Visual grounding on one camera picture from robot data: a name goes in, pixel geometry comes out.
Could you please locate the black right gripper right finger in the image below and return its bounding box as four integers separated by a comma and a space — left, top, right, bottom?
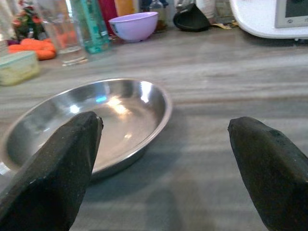
227, 116, 308, 231

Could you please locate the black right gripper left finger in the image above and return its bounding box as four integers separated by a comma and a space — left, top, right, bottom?
0, 111, 104, 231

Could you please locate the shallow stainless steel plate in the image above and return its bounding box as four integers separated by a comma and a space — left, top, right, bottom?
1, 78, 173, 180

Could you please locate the plastic food container teal lid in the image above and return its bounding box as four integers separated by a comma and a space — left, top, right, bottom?
0, 51, 40, 87

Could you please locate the clear drinking glass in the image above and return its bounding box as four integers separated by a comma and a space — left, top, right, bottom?
36, 0, 88, 65

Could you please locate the white kitchen appliance with screen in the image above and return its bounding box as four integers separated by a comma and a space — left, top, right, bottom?
229, 0, 308, 40

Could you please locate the teal transparent bottle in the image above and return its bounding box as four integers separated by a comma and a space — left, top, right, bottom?
70, 0, 111, 54

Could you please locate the small decorated christmas tree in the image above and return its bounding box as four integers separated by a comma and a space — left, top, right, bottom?
11, 0, 46, 41

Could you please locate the lilac plastic bowl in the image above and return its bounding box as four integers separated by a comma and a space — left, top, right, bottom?
108, 12, 159, 43

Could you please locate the white ceramic jar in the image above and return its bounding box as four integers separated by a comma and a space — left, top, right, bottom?
195, 0, 217, 20

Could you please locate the red bottle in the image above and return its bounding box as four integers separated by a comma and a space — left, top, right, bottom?
98, 0, 118, 37

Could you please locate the orange bottle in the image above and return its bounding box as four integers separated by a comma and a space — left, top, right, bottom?
114, 0, 136, 17

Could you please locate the clear glass jar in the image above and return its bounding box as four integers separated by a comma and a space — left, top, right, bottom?
149, 0, 169, 31

